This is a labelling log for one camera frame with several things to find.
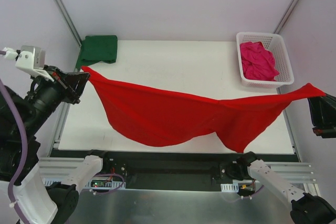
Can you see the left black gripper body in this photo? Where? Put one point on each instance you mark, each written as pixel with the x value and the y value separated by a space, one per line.
pixel 68 87

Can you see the folded green t shirt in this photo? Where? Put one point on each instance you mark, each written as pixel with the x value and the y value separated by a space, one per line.
pixel 98 48

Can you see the left white cable duct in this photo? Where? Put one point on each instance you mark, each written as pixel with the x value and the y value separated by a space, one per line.
pixel 98 184

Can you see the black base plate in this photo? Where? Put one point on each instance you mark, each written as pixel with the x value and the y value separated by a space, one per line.
pixel 183 171

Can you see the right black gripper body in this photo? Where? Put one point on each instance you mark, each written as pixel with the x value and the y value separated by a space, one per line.
pixel 323 116

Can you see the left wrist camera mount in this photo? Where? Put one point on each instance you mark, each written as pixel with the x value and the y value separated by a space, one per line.
pixel 29 59

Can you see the white plastic basket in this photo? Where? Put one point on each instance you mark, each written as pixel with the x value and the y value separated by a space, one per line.
pixel 276 45

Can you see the red t shirt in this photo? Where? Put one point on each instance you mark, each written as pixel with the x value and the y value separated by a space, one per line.
pixel 161 118

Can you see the white cable duct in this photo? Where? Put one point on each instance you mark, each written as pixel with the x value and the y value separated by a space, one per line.
pixel 230 188
pixel 98 184

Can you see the right white cable duct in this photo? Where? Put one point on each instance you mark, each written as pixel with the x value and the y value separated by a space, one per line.
pixel 230 188

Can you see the pink t shirt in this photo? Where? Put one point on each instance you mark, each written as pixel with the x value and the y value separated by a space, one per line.
pixel 257 62

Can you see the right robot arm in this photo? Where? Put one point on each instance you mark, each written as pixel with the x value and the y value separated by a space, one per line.
pixel 304 207

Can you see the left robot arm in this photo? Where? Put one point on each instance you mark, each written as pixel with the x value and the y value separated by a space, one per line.
pixel 21 118

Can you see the aluminium frame rail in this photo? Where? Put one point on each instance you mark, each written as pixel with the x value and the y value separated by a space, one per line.
pixel 294 172

